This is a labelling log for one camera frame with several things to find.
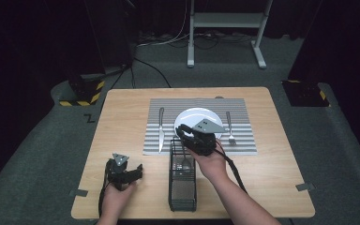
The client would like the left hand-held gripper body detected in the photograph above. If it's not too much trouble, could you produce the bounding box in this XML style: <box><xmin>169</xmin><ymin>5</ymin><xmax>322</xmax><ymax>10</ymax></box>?
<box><xmin>105</xmin><ymin>153</ymin><xmax>134</xmax><ymax>191</ymax></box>

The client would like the person's left hand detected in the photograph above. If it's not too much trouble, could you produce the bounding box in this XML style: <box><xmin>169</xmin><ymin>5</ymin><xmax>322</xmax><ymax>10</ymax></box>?
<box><xmin>101</xmin><ymin>181</ymin><xmax>137</xmax><ymax>219</ymax></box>

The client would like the black base with hazard tape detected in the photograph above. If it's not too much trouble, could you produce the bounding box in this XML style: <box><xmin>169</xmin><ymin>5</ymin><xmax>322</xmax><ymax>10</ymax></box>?
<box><xmin>58</xmin><ymin>74</ymin><xmax>106</xmax><ymax>108</ymax></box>
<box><xmin>281</xmin><ymin>79</ymin><xmax>331</xmax><ymax>108</ymax></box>

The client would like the black cabinet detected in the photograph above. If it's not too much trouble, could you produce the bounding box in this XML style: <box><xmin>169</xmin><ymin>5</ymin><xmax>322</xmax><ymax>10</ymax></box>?
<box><xmin>83</xmin><ymin>0</ymin><xmax>139</xmax><ymax>75</ymax></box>

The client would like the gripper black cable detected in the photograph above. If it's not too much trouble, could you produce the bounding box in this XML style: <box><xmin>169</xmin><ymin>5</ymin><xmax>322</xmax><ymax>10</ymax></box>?
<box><xmin>97</xmin><ymin>159</ymin><xmax>113</xmax><ymax>218</ymax></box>
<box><xmin>214</xmin><ymin>147</ymin><xmax>248</xmax><ymax>195</ymax></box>

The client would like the white floor cable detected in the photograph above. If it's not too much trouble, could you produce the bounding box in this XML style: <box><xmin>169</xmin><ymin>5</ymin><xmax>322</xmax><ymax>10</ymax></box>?
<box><xmin>136</xmin><ymin>0</ymin><xmax>191</xmax><ymax>49</ymax></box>

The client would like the bundle of black cables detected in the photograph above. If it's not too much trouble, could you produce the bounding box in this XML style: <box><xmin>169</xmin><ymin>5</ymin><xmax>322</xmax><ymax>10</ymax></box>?
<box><xmin>191</xmin><ymin>30</ymin><xmax>255</xmax><ymax>51</ymax></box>

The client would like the steel fork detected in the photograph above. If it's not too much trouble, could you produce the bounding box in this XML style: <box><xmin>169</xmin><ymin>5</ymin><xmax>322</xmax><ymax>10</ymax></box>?
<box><xmin>225</xmin><ymin>111</ymin><xmax>237</xmax><ymax>146</ymax></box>

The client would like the steel table knife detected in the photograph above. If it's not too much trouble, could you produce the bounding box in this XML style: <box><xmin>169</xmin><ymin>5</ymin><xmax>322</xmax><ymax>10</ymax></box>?
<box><xmin>157</xmin><ymin>107</ymin><xmax>166</xmax><ymax>155</ymax></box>

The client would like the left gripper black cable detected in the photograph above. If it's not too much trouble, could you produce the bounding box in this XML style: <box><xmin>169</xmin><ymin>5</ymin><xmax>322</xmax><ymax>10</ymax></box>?
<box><xmin>97</xmin><ymin>159</ymin><xmax>113</xmax><ymax>218</ymax></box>

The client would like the person's right hand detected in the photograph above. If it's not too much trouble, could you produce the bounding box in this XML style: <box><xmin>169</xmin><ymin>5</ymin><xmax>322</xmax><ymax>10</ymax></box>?
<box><xmin>187</xmin><ymin>139</ymin><xmax>230</xmax><ymax>184</ymax></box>

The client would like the white round plate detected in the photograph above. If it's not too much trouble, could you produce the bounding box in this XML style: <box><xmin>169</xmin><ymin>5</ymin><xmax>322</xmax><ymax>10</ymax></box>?
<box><xmin>173</xmin><ymin>107</ymin><xmax>224</xmax><ymax>141</ymax></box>

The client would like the white metal stand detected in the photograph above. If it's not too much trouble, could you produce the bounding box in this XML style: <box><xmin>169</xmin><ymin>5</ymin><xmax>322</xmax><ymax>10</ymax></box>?
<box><xmin>187</xmin><ymin>0</ymin><xmax>275</xmax><ymax>70</ymax></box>

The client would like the steel spoon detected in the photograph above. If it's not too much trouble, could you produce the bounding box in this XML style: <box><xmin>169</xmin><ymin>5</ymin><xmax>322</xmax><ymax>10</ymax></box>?
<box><xmin>181</xmin><ymin>145</ymin><xmax>192</xmax><ymax>173</ymax></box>

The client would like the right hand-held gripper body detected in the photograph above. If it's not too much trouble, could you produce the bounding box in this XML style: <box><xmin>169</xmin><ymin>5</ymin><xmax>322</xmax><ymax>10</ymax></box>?
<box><xmin>184</xmin><ymin>118</ymin><xmax>228</xmax><ymax>157</ymax></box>

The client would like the black floor cable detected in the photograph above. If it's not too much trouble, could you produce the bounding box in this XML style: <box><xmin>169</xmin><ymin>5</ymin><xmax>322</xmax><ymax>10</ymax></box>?
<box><xmin>132</xmin><ymin>56</ymin><xmax>173</xmax><ymax>89</ymax></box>

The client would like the grey striped placemat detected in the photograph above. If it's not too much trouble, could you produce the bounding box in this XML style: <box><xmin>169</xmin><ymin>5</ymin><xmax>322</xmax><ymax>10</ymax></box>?
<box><xmin>142</xmin><ymin>97</ymin><xmax>259</xmax><ymax>157</ymax></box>

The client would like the grey tape piece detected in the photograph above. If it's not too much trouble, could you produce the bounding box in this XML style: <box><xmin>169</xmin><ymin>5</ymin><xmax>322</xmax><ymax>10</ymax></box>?
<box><xmin>68</xmin><ymin>188</ymin><xmax>89</xmax><ymax>198</ymax></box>
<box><xmin>295</xmin><ymin>182</ymin><xmax>316</xmax><ymax>192</ymax></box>

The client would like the black wire cutlery caddy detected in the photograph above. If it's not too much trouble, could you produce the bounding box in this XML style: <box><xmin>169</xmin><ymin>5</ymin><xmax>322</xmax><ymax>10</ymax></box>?
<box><xmin>168</xmin><ymin>137</ymin><xmax>198</xmax><ymax>213</ymax></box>

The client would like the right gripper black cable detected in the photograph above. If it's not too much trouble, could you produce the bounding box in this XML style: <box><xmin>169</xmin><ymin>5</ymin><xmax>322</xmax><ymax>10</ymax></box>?
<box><xmin>214</xmin><ymin>147</ymin><xmax>248</xmax><ymax>195</ymax></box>

